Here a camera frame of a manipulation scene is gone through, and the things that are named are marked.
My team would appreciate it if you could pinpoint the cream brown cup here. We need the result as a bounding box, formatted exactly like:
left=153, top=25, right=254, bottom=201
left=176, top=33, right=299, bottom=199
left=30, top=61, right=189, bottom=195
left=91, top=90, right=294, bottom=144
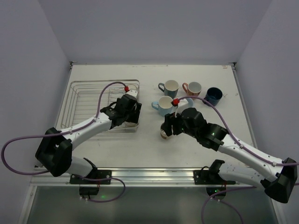
left=125, top=122, right=138, bottom=127
left=160, top=123, right=172, bottom=140

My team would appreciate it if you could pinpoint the light blue mug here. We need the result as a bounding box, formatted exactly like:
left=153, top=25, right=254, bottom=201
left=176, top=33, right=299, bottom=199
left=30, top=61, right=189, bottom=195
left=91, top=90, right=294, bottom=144
left=151, top=96, right=174, bottom=117

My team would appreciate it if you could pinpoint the grey teal mug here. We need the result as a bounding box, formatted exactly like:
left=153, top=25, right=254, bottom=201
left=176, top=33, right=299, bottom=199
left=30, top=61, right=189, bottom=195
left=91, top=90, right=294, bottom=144
left=158, top=80, right=179, bottom=99

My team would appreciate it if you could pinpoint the pink patterned mug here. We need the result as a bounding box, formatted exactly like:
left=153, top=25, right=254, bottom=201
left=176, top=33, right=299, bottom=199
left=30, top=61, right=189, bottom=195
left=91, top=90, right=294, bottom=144
left=182, top=82, right=202, bottom=96

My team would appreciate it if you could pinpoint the dark blue mug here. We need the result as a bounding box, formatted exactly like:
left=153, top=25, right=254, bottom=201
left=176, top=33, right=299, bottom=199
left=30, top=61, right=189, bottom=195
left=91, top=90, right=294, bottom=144
left=204, top=87, right=223, bottom=106

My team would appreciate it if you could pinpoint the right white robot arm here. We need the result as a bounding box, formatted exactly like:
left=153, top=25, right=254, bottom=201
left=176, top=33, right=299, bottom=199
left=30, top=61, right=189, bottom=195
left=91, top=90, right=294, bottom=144
left=161, top=108, right=298, bottom=203

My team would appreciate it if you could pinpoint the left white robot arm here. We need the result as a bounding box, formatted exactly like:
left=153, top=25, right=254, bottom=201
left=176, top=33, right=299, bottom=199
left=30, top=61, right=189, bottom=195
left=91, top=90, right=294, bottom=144
left=35, top=90, right=142, bottom=181

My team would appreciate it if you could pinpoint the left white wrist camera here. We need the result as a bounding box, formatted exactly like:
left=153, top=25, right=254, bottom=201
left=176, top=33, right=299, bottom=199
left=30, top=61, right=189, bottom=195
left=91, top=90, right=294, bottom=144
left=124, top=85, right=139, bottom=99

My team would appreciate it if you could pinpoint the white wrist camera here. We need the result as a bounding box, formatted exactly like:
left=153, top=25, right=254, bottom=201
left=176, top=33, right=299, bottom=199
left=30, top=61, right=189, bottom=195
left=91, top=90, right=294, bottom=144
left=171, top=98, right=189, bottom=116
left=124, top=85, right=139, bottom=99

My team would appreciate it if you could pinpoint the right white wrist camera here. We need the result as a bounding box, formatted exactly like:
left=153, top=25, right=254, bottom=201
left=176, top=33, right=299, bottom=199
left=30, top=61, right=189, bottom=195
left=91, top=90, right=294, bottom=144
left=171, top=98, right=189, bottom=116

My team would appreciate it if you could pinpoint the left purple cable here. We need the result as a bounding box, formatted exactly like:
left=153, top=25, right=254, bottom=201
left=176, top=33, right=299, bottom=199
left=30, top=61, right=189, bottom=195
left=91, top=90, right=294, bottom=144
left=1, top=82, right=129, bottom=175

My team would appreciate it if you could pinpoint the metal wire dish rack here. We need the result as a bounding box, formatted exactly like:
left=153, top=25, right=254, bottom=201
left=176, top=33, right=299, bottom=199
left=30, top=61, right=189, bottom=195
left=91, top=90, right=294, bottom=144
left=56, top=79, right=140, bottom=133

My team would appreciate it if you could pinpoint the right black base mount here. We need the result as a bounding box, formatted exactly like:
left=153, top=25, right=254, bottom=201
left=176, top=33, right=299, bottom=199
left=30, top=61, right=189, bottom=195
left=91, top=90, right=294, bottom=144
left=193, top=160, right=227, bottom=196

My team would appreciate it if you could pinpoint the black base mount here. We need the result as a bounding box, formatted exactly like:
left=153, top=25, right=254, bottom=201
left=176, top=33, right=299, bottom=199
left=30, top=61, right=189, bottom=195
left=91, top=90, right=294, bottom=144
left=70, top=169, right=112, bottom=198
left=193, top=160, right=227, bottom=196

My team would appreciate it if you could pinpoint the aluminium rail frame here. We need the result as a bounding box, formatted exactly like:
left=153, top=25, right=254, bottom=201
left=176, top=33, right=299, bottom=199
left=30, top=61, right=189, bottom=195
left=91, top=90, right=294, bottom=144
left=30, top=167, right=274, bottom=187

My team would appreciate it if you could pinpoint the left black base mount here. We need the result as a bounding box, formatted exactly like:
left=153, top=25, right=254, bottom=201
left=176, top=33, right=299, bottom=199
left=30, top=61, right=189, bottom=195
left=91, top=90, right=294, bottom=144
left=70, top=169, right=112, bottom=198

